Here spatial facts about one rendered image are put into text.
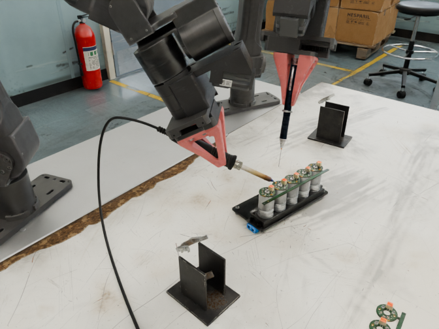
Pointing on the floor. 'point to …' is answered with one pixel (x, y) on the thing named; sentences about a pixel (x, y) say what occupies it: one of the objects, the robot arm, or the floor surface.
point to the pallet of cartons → (355, 23)
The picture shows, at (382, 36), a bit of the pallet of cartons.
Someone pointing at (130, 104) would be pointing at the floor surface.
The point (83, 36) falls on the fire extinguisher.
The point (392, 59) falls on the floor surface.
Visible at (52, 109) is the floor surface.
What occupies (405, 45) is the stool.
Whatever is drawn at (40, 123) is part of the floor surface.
